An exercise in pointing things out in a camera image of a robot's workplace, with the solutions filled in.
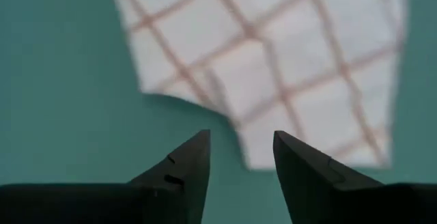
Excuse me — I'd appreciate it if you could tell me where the white red-checked towel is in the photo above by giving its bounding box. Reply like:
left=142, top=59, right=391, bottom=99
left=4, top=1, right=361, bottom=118
left=109, top=0, right=414, bottom=170

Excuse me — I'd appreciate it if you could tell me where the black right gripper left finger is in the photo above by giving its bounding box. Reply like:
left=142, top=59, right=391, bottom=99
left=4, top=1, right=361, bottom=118
left=0, top=129, right=212, bottom=224

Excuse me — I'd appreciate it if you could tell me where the green table mat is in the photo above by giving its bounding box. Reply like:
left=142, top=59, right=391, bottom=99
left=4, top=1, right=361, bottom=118
left=0, top=0, right=437, bottom=224

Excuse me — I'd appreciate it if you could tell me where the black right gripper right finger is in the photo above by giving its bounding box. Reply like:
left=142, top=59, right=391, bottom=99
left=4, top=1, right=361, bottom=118
left=272, top=130, right=437, bottom=224

